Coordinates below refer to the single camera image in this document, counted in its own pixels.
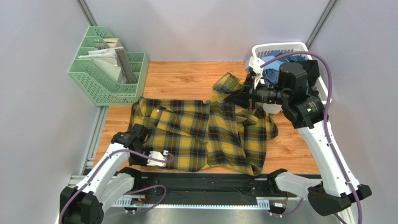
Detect yellow plaid long sleeve shirt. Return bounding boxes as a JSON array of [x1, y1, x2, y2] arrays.
[[129, 73, 278, 176]]

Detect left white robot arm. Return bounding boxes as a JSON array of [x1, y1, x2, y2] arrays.
[[58, 124, 150, 224]]

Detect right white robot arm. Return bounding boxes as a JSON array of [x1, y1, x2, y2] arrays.
[[226, 61, 372, 216]]

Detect blue checked shirt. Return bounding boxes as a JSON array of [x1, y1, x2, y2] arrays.
[[261, 50, 306, 84]]

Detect light blue shirt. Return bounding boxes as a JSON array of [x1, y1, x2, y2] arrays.
[[260, 56, 285, 70]]

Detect black garment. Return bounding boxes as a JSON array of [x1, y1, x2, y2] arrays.
[[298, 60, 320, 97]]

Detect green file organizer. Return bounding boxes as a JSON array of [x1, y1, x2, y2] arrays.
[[68, 26, 149, 106]]

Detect papers in organizer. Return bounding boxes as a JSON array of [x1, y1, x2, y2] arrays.
[[78, 38, 127, 84]]

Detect grey folder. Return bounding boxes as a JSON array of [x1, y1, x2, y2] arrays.
[[115, 47, 137, 84]]

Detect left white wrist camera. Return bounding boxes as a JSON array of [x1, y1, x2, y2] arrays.
[[146, 151, 167, 168]]

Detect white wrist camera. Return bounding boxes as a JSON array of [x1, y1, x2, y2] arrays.
[[244, 56, 265, 89], [146, 151, 167, 168]]

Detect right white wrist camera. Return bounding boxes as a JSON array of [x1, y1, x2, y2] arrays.
[[244, 56, 265, 89]]

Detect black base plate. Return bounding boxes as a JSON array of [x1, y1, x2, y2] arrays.
[[138, 172, 296, 206]]

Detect aluminium rail frame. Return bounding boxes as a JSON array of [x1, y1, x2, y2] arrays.
[[56, 174, 355, 224]]

